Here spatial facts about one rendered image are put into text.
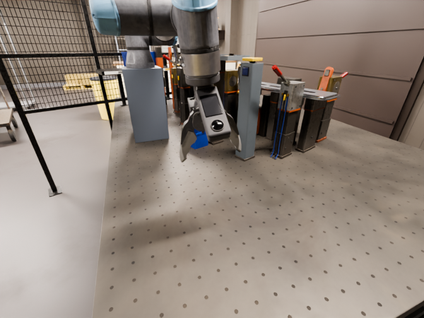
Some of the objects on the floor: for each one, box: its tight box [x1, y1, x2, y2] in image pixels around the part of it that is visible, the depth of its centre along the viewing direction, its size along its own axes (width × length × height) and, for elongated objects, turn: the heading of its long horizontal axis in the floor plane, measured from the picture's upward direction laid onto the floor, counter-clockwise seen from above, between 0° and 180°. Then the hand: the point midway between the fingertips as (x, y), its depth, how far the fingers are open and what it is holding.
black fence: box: [0, 0, 182, 197], centre depth 212 cm, size 14×197×155 cm, turn 128°
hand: (212, 159), depth 53 cm, fingers open, 14 cm apart
